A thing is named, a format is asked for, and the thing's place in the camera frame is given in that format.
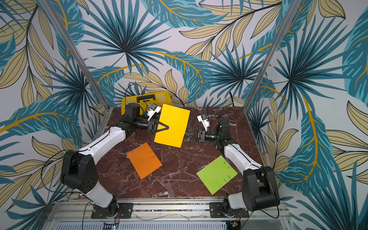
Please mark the yellow paper sheet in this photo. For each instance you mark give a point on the yellow paper sheet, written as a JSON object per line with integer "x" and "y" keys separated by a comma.
{"x": 176, "y": 119}

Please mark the aluminium corner post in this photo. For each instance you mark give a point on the aluminium corner post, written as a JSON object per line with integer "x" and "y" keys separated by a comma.
{"x": 273, "y": 48}
{"x": 65, "y": 36}

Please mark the lime green paper sheet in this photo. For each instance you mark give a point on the lime green paper sheet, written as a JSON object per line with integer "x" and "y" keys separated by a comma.
{"x": 216, "y": 175}

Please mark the left aluminium corner post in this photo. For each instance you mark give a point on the left aluminium corner post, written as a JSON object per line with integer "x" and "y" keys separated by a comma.
{"x": 65, "y": 36}

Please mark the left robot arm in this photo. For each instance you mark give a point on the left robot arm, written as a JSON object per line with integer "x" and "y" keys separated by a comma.
{"x": 79, "y": 170}

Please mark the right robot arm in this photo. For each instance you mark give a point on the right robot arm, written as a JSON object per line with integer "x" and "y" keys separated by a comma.
{"x": 259, "y": 186}

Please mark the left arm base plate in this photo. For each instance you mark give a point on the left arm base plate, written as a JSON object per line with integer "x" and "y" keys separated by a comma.
{"x": 113, "y": 211}

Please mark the aluminium front frame rail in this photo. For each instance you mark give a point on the aluminium front frame rail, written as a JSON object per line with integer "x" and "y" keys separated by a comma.
{"x": 199, "y": 213}

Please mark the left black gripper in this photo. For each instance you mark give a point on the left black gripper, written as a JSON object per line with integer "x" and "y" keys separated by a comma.
{"x": 152, "y": 125}

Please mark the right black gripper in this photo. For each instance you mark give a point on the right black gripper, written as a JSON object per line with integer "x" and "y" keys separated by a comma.
{"x": 201, "y": 135}

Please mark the right aluminium corner post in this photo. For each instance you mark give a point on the right aluminium corner post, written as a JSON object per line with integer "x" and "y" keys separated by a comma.
{"x": 273, "y": 48}

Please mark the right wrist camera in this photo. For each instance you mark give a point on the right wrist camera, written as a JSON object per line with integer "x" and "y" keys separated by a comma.
{"x": 204, "y": 120}

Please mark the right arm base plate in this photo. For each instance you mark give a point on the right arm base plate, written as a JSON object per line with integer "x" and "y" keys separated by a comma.
{"x": 223, "y": 210}

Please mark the orange paper sheet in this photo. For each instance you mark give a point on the orange paper sheet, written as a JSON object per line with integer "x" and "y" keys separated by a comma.
{"x": 144, "y": 160}

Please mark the yellow black toolbox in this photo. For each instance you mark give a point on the yellow black toolbox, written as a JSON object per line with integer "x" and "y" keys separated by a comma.
{"x": 144, "y": 100}

